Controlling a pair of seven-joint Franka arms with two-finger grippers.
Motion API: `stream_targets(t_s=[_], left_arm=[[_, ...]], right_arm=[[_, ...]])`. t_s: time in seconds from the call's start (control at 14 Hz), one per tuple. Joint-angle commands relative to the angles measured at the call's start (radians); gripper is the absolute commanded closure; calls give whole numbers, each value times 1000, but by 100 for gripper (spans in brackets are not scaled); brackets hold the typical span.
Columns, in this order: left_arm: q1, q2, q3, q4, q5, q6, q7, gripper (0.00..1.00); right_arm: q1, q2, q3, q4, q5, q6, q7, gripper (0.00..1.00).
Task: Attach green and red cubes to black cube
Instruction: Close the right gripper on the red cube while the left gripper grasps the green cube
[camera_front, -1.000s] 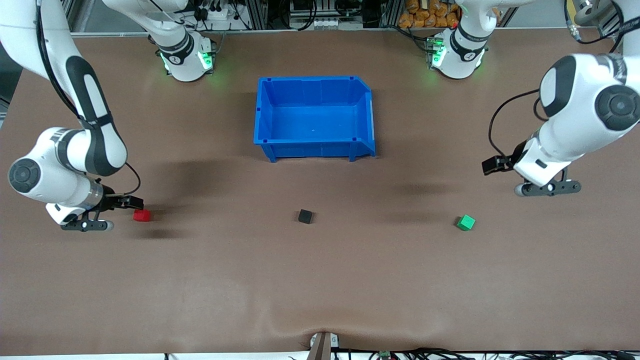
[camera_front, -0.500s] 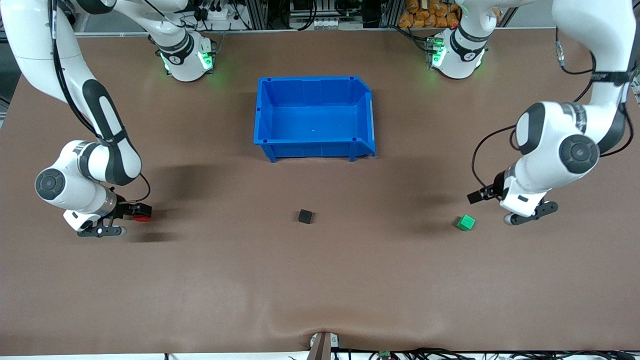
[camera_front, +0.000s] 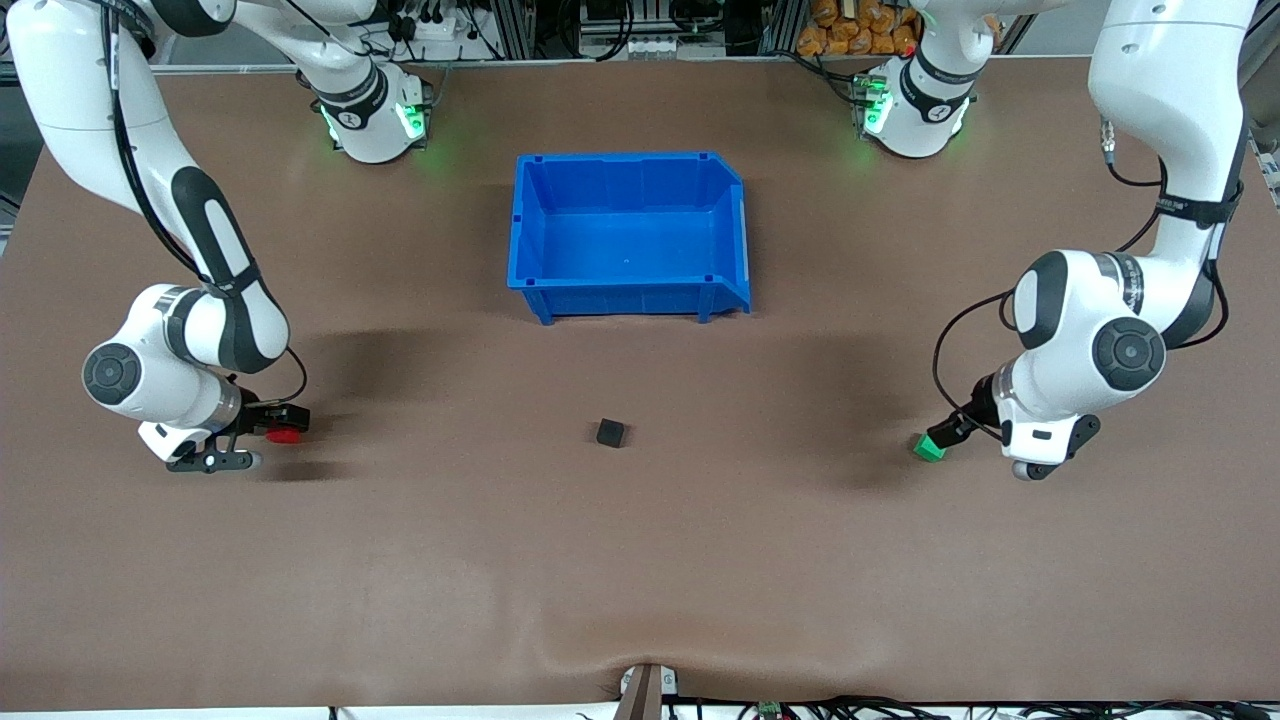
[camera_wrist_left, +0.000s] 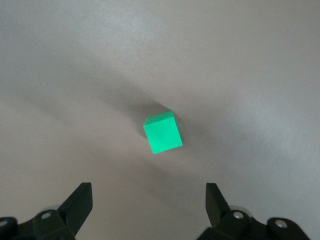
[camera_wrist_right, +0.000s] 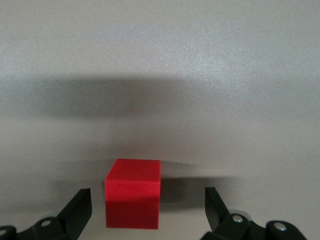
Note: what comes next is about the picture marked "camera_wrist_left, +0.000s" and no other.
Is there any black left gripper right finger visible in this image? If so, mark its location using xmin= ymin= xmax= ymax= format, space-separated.
xmin=197 ymin=182 xmax=311 ymax=240

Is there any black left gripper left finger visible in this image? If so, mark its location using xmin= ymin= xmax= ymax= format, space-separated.
xmin=0 ymin=182 xmax=94 ymax=240

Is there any green cube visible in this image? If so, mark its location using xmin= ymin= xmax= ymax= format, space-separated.
xmin=143 ymin=110 xmax=184 ymax=155

